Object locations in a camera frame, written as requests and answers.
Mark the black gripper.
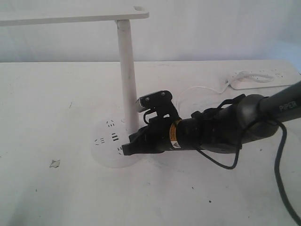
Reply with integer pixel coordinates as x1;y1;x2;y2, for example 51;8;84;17
121;117;182;156

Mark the white desk lamp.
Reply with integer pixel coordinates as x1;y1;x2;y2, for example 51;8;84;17
0;6;149;168

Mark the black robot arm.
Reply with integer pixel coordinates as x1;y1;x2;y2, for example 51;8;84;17
122;83;301;156

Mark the small torn paper scrap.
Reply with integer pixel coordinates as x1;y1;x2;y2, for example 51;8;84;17
49;160;60;169

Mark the white power strip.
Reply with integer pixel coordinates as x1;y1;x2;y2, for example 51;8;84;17
226;68;301;90

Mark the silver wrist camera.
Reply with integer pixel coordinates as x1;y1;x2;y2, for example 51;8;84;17
135;90;180;121

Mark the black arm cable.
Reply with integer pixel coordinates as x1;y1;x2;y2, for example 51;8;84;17
195;113;301;226

